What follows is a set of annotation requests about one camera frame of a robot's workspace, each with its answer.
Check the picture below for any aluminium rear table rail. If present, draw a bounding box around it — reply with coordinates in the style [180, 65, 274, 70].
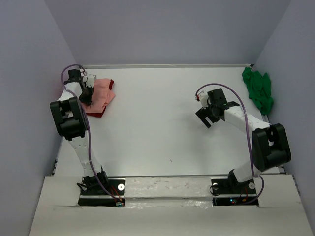
[84, 64, 254, 69]

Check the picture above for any crumpled green t-shirt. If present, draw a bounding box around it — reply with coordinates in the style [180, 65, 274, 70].
[242, 67, 274, 115]

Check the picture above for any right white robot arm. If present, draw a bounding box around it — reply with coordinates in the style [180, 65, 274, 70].
[196, 88, 291, 193]

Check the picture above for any pink polo shirt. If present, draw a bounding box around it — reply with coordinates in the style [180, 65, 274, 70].
[82, 78, 117, 114]

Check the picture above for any folded red t-shirt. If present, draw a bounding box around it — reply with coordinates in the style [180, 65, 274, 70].
[86, 78, 116, 118]

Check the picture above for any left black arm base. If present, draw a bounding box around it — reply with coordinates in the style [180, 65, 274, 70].
[77, 171, 126, 207]

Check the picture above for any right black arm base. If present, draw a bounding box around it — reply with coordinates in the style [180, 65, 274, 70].
[209, 171, 258, 207]

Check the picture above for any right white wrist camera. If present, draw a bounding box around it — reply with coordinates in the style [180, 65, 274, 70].
[197, 91, 209, 109]

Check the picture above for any white foam block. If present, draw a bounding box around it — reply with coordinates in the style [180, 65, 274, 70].
[124, 177, 212, 199]

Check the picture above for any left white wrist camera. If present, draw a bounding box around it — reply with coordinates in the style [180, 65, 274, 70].
[83, 74, 97, 88]

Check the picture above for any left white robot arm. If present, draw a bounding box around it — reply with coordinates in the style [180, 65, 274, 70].
[50, 64, 109, 194]

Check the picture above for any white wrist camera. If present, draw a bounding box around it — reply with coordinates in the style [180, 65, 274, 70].
[83, 74, 97, 88]
[197, 91, 209, 109]

